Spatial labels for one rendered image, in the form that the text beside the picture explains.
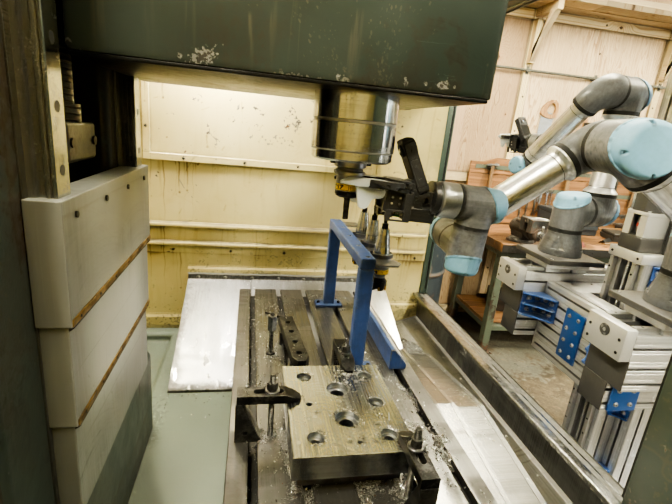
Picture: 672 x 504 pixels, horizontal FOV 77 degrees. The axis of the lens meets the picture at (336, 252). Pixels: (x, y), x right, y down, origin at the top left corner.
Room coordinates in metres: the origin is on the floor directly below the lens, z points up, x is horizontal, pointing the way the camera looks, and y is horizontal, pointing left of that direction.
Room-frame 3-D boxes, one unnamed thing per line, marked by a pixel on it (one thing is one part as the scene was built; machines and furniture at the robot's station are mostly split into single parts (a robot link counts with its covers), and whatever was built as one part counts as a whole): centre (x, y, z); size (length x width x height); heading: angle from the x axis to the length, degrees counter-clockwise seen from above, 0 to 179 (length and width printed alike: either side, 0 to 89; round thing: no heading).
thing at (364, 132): (0.85, -0.01, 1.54); 0.16 x 0.16 x 0.12
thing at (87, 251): (0.75, 0.42, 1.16); 0.48 x 0.05 x 0.51; 12
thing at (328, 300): (1.48, 0.01, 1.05); 0.10 x 0.05 x 0.30; 102
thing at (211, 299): (1.48, 0.12, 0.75); 0.89 x 0.70 x 0.26; 102
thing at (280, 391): (0.75, 0.11, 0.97); 0.13 x 0.03 x 0.15; 102
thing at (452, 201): (0.89, -0.21, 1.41); 0.08 x 0.05 x 0.08; 13
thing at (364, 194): (0.82, -0.04, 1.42); 0.09 x 0.03 x 0.06; 116
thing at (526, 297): (1.45, -0.75, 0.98); 0.09 x 0.09 x 0.09; 10
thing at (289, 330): (1.08, 0.10, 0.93); 0.26 x 0.05 x 0.06; 17
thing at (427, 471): (0.62, -0.18, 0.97); 0.13 x 0.03 x 0.15; 12
